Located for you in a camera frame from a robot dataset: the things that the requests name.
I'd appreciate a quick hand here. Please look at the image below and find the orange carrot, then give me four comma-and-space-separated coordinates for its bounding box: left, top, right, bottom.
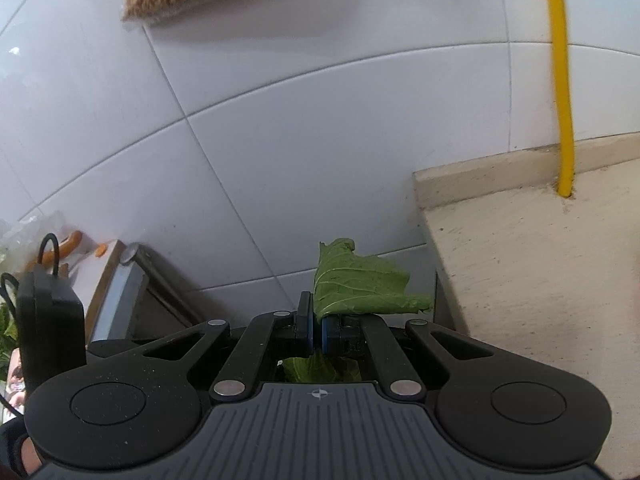
39, 231, 82, 266

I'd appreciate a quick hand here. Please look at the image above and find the green cabbage leaf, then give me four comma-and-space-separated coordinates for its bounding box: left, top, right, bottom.
281, 238, 435, 385

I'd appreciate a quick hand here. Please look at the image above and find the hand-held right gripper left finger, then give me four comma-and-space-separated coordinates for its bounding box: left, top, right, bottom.
87, 290, 317, 403

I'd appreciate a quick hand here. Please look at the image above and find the black cable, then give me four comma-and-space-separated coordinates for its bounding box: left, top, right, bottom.
0, 233, 62, 417

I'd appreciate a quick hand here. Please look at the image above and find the person's left forearm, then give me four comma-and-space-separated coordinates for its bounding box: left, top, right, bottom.
0, 417, 46, 479

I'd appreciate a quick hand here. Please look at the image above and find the yellow pipe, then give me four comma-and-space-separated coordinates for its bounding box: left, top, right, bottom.
542, 0, 577, 199

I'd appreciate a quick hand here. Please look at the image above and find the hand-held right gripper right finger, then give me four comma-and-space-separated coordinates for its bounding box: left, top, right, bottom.
321, 312, 556, 403

